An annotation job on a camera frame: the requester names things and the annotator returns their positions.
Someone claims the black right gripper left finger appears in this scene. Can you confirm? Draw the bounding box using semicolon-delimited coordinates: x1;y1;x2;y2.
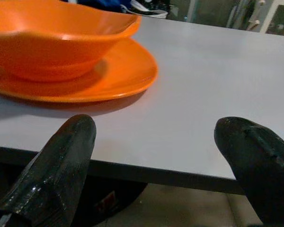
0;114;97;227

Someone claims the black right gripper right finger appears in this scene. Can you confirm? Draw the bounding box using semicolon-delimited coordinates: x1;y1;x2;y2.
213;115;284;227

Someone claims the orange plate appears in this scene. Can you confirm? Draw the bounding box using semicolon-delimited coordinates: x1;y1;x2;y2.
0;36;160;104

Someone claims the orange bowl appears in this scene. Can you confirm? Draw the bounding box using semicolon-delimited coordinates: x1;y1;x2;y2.
0;0;142;84

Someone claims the blue cloth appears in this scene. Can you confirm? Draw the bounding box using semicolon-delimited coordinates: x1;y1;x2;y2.
77;0;133;13

